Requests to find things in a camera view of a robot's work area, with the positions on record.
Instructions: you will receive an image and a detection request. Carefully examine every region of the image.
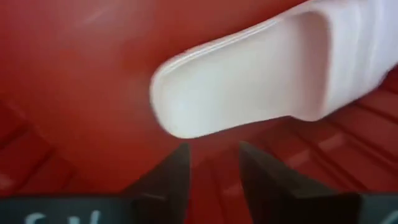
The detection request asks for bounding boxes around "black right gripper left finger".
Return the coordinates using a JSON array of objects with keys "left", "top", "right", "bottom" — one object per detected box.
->
[{"left": 123, "top": 142, "right": 192, "bottom": 224}]

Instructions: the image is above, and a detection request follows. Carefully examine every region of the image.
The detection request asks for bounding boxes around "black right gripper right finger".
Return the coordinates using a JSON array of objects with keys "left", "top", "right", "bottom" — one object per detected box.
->
[{"left": 238, "top": 140, "right": 363, "bottom": 224}]

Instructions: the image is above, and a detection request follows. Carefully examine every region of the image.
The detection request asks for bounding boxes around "pink slide sandal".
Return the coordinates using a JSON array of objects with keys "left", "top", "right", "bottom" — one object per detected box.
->
[{"left": 149, "top": 0, "right": 398, "bottom": 140}]

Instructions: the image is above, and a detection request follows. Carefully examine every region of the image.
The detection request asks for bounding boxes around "red plastic bin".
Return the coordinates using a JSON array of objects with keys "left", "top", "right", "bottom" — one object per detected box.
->
[{"left": 0, "top": 0, "right": 398, "bottom": 224}]

